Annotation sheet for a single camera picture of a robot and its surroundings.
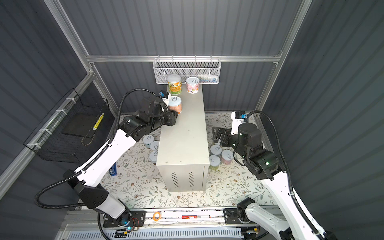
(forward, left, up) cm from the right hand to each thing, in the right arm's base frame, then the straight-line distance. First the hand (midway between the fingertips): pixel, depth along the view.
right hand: (222, 130), depth 64 cm
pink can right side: (+3, -7, -30) cm, 31 cm away
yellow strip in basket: (+8, +63, -5) cm, 64 cm away
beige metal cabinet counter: (-12, +17, -1) cm, 20 cm away
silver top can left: (+10, +39, -28) cm, 49 cm away
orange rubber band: (-28, +34, -34) cm, 55 cm away
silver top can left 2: (+4, +39, -30) cm, 49 cm away
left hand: (+11, +23, +1) cm, 25 cm away
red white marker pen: (-28, +12, -35) cm, 46 cm away
